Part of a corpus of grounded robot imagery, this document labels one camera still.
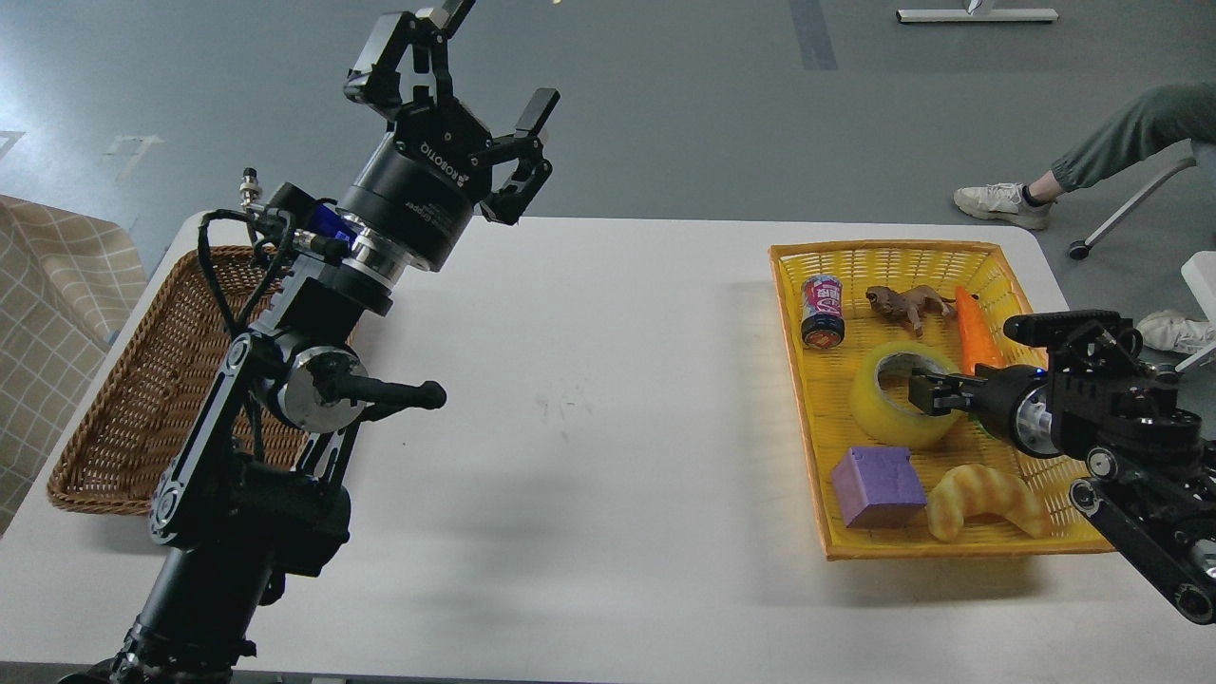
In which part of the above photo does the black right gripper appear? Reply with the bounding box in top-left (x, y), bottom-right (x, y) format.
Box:
top-left (908, 364), bottom-right (1051, 459)

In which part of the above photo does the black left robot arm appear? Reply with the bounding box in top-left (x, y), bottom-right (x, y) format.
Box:
top-left (66, 1), bottom-right (561, 683)

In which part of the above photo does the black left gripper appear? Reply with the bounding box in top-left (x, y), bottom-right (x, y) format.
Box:
top-left (338, 1), bottom-right (561, 271)

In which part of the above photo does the toy croissant bread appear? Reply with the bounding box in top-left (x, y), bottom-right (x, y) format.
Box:
top-left (927, 464), bottom-right (1053, 542)

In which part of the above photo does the brown wicker basket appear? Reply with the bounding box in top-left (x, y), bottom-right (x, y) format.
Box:
top-left (47, 246), bottom-right (367, 517)

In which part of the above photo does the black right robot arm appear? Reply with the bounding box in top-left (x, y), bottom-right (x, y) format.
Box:
top-left (910, 309), bottom-right (1215, 626)

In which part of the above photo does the purple cube block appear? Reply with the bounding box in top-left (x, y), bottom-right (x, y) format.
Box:
top-left (831, 445), bottom-right (928, 529)

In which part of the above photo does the beige checkered cloth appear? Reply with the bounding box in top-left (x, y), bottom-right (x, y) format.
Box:
top-left (1, 196), bottom-right (147, 527)

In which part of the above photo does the white sneaker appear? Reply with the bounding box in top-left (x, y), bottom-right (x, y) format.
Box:
top-left (1136, 309), bottom-right (1215, 354)
top-left (952, 183), bottom-right (1052, 231)

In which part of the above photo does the brown toy animal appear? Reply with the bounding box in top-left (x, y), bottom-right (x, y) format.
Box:
top-left (865, 285), bottom-right (957, 340)

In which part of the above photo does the office chair leg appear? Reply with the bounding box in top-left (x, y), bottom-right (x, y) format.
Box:
top-left (1066, 153), bottom-right (1199, 260)

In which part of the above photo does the person in green trousers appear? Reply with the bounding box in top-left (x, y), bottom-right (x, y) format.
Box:
top-left (1021, 82), bottom-right (1215, 206)

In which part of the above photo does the small soda can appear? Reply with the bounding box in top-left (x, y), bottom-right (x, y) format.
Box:
top-left (803, 274), bottom-right (846, 351)

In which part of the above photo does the orange toy carrot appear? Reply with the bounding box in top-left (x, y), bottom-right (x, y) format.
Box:
top-left (955, 286), bottom-right (1007, 375)

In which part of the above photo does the yellow plastic basket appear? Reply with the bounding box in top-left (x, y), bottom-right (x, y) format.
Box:
top-left (769, 239), bottom-right (1111, 561)

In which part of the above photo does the yellow tape roll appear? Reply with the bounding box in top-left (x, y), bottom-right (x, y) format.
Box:
top-left (848, 341), bottom-right (959, 449)

